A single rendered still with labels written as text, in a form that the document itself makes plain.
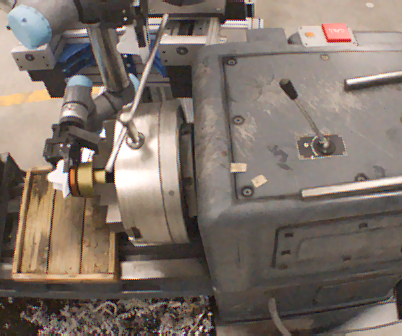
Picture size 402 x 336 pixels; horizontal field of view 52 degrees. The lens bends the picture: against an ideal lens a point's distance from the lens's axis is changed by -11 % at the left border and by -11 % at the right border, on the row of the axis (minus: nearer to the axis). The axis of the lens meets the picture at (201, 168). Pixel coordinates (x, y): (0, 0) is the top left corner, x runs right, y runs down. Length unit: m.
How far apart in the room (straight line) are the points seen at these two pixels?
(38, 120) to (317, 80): 2.13
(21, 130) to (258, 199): 2.22
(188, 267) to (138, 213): 0.30
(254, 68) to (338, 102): 0.19
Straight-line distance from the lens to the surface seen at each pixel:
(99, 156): 1.02
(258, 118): 0.87
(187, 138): 0.94
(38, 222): 1.30
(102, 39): 1.14
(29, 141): 2.75
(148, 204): 0.88
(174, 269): 1.15
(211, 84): 0.94
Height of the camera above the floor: 1.93
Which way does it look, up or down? 56 degrees down
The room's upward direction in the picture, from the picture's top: 10 degrees counter-clockwise
